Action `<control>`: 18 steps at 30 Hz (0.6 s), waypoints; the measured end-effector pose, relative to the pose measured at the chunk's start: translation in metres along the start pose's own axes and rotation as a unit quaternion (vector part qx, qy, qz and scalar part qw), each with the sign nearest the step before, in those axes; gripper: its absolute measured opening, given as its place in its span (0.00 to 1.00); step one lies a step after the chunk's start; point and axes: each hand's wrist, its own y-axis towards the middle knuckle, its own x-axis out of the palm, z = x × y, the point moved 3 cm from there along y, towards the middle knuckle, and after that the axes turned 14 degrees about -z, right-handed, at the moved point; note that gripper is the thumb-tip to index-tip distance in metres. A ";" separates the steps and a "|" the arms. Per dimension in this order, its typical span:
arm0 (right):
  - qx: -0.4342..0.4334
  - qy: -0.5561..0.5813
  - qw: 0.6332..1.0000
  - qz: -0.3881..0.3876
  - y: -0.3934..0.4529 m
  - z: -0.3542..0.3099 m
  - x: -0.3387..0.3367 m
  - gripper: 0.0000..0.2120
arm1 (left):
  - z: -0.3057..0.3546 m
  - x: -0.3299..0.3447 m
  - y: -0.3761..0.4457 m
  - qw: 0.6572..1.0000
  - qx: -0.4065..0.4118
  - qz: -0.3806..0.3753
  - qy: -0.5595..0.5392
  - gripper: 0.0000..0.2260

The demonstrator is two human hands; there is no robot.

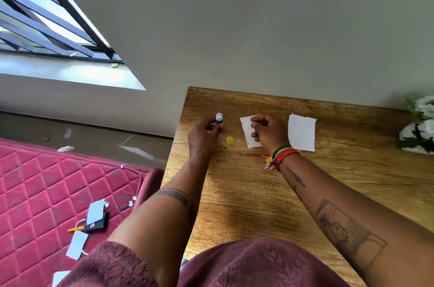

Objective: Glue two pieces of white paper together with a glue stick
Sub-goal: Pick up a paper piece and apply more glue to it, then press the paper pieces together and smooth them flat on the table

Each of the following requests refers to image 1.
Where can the white flower pot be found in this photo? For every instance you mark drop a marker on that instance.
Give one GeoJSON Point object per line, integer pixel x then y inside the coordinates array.
{"type": "Point", "coordinates": [408, 132]}

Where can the white paper piece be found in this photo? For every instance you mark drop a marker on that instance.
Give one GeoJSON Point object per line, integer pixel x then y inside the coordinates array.
{"type": "Point", "coordinates": [247, 127]}
{"type": "Point", "coordinates": [301, 132]}

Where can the small dark floor debris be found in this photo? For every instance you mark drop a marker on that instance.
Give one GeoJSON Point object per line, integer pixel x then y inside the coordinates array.
{"type": "Point", "coordinates": [45, 138]}

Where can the yellow glue stick cap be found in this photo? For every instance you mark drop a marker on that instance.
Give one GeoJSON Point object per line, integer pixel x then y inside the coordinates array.
{"type": "Point", "coordinates": [230, 140]}

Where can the person's left hand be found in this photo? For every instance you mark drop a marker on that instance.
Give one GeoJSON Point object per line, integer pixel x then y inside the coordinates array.
{"type": "Point", "coordinates": [203, 139]}

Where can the pink quilted mattress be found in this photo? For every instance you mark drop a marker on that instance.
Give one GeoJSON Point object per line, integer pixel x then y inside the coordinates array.
{"type": "Point", "coordinates": [40, 188]}

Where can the person's right hand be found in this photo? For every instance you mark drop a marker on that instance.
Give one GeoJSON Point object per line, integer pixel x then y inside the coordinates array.
{"type": "Point", "coordinates": [271, 134]}

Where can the pale blue paper piece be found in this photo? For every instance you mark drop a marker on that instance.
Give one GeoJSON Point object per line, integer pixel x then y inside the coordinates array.
{"type": "Point", "coordinates": [61, 279]}
{"type": "Point", "coordinates": [95, 211]}
{"type": "Point", "coordinates": [77, 245]}

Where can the maroon fleece garment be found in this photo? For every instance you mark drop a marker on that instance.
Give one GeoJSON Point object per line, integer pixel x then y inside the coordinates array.
{"type": "Point", "coordinates": [257, 263]}

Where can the person's left forearm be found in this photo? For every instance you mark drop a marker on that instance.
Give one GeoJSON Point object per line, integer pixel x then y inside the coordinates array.
{"type": "Point", "coordinates": [166, 215]}

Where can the blue glue stick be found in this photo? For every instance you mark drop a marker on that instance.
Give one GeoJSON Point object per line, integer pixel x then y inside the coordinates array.
{"type": "Point", "coordinates": [219, 120]}

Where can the white artificial flowers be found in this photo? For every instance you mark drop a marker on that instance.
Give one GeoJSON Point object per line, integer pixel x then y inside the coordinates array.
{"type": "Point", "coordinates": [425, 105]}

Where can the white crumpled floor scrap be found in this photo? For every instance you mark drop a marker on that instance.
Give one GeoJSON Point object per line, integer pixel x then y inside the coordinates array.
{"type": "Point", "coordinates": [65, 149]}

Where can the person's right forearm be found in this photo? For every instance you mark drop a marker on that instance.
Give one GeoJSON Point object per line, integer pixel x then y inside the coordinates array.
{"type": "Point", "coordinates": [356, 215]}

